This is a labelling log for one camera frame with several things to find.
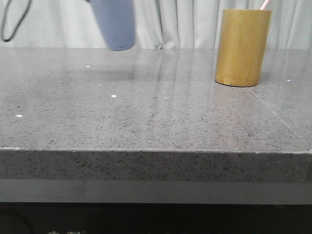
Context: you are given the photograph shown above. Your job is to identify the blue plastic cup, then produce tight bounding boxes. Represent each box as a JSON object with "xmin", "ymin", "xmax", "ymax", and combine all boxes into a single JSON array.
[{"xmin": 89, "ymin": 0, "xmax": 136, "ymax": 51}]

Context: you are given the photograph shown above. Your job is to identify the bamboo cylindrical cup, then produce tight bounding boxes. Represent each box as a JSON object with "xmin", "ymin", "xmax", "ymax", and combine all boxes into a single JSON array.
[{"xmin": 215, "ymin": 9, "xmax": 272, "ymax": 87}]

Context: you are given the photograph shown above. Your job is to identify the grey-white curtain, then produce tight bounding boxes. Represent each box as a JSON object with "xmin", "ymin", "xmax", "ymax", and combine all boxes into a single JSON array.
[{"xmin": 0, "ymin": 0, "xmax": 312, "ymax": 49}]

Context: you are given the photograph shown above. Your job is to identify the dark cabinet under counter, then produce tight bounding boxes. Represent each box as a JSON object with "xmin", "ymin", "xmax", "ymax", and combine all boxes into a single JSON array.
[{"xmin": 0, "ymin": 179, "xmax": 312, "ymax": 234}]

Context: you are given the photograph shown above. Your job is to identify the black cable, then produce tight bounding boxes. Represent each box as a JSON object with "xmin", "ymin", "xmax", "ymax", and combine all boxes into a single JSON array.
[{"xmin": 0, "ymin": 0, "xmax": 32, "ymax": 42}]

